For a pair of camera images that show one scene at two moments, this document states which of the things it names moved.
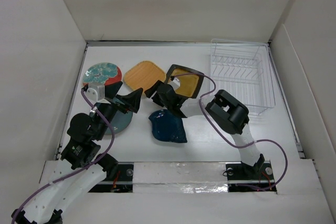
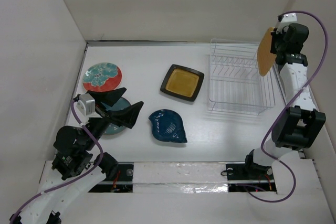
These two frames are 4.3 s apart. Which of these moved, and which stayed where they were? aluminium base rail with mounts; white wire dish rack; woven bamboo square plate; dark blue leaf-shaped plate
Moved: woven bamboo square plate
Stayed: white wire dish rack; aluminium base rail with mounts; dark blue leaf-shaped plate
